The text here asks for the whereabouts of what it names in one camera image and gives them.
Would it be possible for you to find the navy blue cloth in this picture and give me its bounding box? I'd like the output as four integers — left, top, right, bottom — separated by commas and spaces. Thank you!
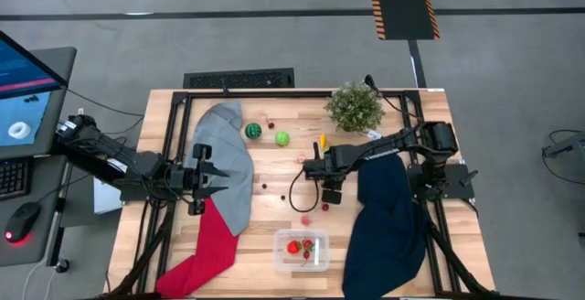
341, 153, 431, 300

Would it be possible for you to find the black power cable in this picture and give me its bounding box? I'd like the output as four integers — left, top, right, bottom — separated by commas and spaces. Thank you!
363, 73, 421, 121

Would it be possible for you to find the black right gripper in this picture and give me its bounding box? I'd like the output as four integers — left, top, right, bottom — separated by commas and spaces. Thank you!
303, 142, 351, 189

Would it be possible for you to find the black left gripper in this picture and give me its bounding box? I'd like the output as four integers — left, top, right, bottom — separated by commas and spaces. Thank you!
171, 143, 230, 217

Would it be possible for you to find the thin black monitor cable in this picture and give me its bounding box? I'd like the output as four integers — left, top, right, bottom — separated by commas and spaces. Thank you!
66, 87, 145, 119

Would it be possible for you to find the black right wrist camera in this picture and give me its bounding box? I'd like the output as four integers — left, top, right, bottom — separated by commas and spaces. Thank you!
322, 188, 342, 206

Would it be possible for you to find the grey cloth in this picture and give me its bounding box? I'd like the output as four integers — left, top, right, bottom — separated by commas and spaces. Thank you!
184, 101, 255, 237

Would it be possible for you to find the clear plastic tupperware container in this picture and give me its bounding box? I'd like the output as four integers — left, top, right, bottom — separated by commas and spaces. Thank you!
272, 228, 332, 273

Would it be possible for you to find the black keyboard on table edge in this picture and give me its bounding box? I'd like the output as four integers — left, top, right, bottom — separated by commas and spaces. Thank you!
182, 67, 296, 90

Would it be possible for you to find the grey floor equipment with cable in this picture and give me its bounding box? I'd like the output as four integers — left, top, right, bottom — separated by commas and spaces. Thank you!
541, 128, 585, 187

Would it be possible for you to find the green striped toy watermelon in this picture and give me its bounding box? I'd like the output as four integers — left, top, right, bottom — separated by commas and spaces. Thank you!
244, 122, 263, 141

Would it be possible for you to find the computer monitor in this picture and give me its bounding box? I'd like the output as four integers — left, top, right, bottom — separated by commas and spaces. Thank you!
0, 29, 69, 101

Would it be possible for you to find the red cloth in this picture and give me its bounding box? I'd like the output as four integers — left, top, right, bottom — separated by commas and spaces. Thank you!
154, 197, 241, 299

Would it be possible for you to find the green artificial potted plant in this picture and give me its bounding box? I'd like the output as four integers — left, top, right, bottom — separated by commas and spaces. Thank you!
323, 80, 386, 140

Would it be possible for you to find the black computer mouse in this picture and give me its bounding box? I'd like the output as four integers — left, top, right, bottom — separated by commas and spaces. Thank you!
4, 201, 42, 245

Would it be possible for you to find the black orange striped floor mat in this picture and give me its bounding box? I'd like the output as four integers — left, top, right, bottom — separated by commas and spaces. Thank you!
367, 0, 441, 41

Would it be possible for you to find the black right camera cable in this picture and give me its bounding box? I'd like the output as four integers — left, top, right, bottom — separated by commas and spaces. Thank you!
288, 167, 321, 214

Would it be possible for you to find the white paper sheet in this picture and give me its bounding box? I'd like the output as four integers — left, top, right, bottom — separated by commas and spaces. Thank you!
92, 175, 125, 216

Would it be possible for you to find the grey computer cart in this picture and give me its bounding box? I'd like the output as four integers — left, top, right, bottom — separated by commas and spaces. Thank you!
0, 46, 79, 273

